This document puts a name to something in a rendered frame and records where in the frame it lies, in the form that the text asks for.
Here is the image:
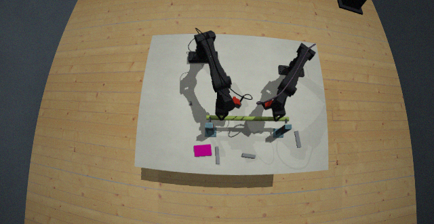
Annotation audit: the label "magenta flat block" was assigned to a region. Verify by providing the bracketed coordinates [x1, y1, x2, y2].
[194, 144, 212, 157]

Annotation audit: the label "long green rod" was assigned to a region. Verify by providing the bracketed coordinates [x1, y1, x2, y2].
[206, 115, 289, 124]

